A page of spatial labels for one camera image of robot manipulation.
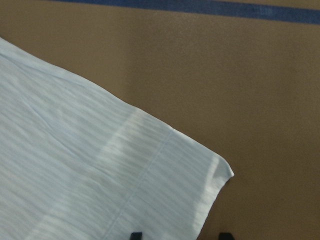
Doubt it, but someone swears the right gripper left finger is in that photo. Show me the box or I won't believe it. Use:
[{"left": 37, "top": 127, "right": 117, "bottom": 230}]
[{"left": 130, "top": 232, "right": 142, "bottom": 240}]

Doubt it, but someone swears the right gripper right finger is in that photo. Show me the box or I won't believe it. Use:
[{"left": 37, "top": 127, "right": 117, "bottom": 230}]
[{"left": 218, "top": 232, "right": 234, "bottom": 240}]

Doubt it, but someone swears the light blue button shirt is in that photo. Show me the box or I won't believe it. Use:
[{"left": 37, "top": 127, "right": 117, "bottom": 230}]
[{"left": 0, "top": 39, "right": 234, "bottom": 240}]

